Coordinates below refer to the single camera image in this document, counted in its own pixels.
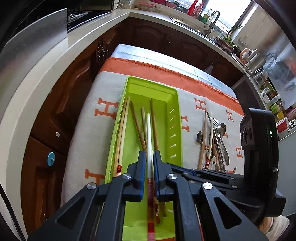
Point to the dark wooden cabinets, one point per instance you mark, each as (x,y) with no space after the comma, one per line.
(44,160)

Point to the red white box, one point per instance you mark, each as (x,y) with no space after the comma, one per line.
(282,125)

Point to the white ceramic soup spoon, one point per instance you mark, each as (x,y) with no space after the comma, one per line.
(213,163)

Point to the orange beige H-pattern blanket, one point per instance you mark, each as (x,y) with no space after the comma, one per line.
(199,93)

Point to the lime green plastic tray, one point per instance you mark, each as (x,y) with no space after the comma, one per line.
(169,136)

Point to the long brown wooden chopstick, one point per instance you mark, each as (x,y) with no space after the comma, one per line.
(203,142)

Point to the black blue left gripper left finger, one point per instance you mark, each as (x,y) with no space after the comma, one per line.
(96,212)

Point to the kitchen sink faucet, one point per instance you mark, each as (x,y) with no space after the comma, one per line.
(212,24)

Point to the small stainless steel spoon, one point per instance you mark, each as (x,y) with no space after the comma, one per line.
(200,137)

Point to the white countertop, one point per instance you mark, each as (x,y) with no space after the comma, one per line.
(31,87)

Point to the stainless steel metal chopstick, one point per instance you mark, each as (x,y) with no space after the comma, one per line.
(220,154)

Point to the cream white chopstick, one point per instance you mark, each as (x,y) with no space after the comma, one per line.
(208,162)
(144,125)

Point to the person's hand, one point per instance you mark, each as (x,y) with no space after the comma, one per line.
(274,227)

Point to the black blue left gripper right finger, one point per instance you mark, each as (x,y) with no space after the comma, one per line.
(193,223)

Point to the large stainless steel spoon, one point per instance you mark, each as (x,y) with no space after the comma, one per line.
(222,130)

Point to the pale bamboo chopstick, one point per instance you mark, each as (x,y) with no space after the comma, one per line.
(119,167)
(117,151)

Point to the light bamboo chopstick red end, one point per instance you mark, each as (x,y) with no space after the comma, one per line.
(162,205)

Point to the stainless steel fork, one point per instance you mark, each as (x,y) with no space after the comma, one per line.
(224,151)

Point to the stainless steel kettle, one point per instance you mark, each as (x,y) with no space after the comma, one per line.
(252,59)

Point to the dark brown wooden chopstick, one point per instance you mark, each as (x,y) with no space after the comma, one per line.
(141,138)
(149,181)

